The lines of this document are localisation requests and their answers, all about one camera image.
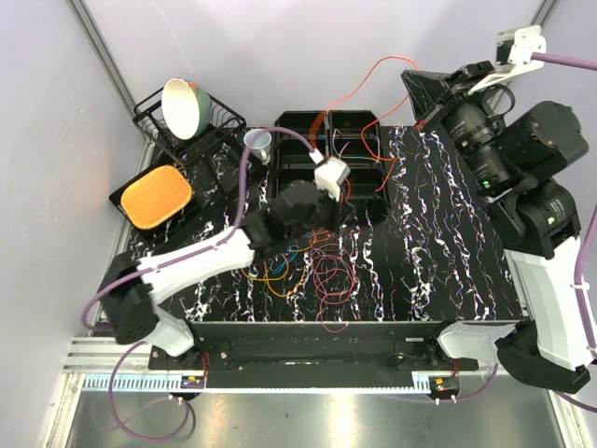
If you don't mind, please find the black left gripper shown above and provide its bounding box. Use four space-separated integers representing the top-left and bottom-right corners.
286 182 354 242

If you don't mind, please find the blue cable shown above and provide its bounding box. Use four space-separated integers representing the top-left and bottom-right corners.
270 242 304 276

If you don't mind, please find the white cable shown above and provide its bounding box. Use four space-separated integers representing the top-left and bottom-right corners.
329 137 382 167

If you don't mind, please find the orange cable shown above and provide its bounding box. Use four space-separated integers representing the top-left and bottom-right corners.
307 55 419 197

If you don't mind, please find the yellow cable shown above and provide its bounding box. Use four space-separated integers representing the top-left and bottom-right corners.
242 232 327 300

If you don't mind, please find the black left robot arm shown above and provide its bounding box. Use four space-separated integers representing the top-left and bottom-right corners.
95 181 343 370

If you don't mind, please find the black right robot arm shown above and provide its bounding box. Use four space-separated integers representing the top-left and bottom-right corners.
401 62 596 394

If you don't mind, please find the white measuring cup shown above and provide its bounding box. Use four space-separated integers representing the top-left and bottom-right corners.
243 128 272 165

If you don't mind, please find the white and green bowl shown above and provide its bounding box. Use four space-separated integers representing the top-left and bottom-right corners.
161 77 212 140

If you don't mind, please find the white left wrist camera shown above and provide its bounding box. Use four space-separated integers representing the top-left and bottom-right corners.
310 149 350 203

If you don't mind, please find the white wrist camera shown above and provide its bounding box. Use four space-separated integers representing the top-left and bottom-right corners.
310 149 350 203
468 25 547 95

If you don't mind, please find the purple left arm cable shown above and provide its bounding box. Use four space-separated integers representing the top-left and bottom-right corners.
81 125 323 328

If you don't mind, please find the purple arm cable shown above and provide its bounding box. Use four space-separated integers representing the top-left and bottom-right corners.
531 50 597 412
81 125 323 328

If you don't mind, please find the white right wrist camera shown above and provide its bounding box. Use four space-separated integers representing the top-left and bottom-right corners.
468 25 547 95

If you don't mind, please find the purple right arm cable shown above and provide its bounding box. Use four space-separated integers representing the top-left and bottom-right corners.
531 50 597 412

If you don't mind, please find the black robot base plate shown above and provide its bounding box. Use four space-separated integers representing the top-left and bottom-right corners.
148 322 479 392

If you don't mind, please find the black wire dish rack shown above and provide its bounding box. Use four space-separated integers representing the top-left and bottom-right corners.
132 90 247 172

